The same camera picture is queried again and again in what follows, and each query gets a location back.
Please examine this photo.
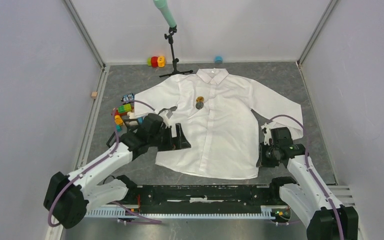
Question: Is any black frame display box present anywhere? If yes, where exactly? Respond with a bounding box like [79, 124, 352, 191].
[121, 115, 143, 131]

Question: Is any blue cylinder toy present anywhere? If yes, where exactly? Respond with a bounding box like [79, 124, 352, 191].
[214, 55, 224, 64]

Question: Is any blue owl picture block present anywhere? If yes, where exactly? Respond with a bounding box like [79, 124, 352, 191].
[120, 93, 135, 105]

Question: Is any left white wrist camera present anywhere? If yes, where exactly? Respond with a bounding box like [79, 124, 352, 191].
[158, 106, 177, 127]

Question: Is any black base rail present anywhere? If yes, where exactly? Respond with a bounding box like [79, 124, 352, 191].
[119, 184, 286, 215]

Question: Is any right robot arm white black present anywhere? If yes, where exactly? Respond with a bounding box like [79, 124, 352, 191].
[256, 126, 359, 240]

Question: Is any red toy block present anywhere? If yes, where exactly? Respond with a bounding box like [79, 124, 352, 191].
[151, 56, 159, 68]

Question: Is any yellow lego brick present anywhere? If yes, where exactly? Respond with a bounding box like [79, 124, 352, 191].
[114, 114, 124, 126]

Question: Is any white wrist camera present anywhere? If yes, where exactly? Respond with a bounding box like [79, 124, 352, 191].
[261, 122, 274, 145]
[158, 106, 177, 127]

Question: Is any teal foam pole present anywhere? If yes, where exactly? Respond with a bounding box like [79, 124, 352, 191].
[153, 0, 177, 28]

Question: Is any green lego brick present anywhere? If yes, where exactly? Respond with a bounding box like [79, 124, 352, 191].
[117, 103, 133, 115]

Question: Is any teal small block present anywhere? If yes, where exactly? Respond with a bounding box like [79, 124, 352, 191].
[115, 125, 122, 132]

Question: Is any white and blue block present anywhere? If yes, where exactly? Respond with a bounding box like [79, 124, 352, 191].
[124, 111, 143, 127]

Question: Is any white button shirt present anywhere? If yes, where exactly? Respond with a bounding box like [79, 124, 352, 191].
[134, 68, 304, 180]

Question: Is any black tripod stand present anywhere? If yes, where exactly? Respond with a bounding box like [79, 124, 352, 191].
[159, 26, 194, 79]

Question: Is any red toy piece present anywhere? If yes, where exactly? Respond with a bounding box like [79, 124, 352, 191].
[111, 108, 121, 118]

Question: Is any small wooden cube on rail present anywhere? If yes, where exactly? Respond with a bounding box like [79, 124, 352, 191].
[91, 91, 98, 100]

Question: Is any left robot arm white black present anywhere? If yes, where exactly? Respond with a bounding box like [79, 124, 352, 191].
[43, 113, 191, 229]

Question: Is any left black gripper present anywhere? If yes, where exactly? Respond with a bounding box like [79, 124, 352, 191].
[148, 123, 191, 152]

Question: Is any green toy block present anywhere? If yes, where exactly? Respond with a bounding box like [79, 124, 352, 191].
[147, 57, 152, 67]

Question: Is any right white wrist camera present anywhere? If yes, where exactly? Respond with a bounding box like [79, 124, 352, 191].
[261, 122, 274, 145]

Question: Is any orange toy block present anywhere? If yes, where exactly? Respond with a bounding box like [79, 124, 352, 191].
[157, 55, 166, 68]

